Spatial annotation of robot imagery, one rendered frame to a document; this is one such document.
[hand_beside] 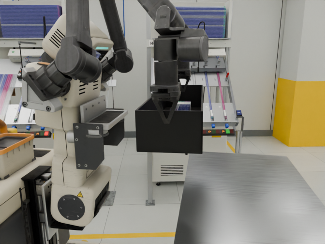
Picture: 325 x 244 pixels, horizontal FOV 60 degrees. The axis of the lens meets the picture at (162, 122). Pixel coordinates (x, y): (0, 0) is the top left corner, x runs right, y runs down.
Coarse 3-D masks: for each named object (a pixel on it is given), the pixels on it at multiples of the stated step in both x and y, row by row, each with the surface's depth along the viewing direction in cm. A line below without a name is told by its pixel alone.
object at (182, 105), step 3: (180, 102) 120; (183, 102) 120; (186, 102) 120; (189, 102) 120; (177, 105) 113; (180, 105) 113; (183, 105) 113; (186, 105) 114; (189, 105) 113; (177, 108) 107; (180, 108) 107; (183, 108) 106; (186, 108) 106; (189, 108) 108
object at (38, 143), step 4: (40, 128) 253; (44, 128) 253; (48, 128) 253; (52, 136) 255; (36, 140) 255; (40, 140) 255; (44, 140) 255; (48, 140) 256; (52, 140) 256; (36, 144) 256; (40, 144) 256; (44, 144) 256; (48, 144) 257; (52, 144) 257; (44, 148) 257; (48, 148) 257; (52, 148) 258
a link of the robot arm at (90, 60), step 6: (90, 60) 75; (96, 60) 78; (90, 66) 75; (96, 66) 78; (84, 72) 75; (90, 72) 76; (96, 72) 78; (78, 78) 77; (84, 78) 77; (90, 78) 78
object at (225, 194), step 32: (192, 160) 126; (224, 160) 126; (256, 160) 126; (288, 160) 126; (192, 192) 97; (224, 192) 97; (256, 192) 97; (288, 192) 97; (192, 224) 79; (224, 224) 79; (256, 224) 79; (288, 224) 79; (320, 224) 79
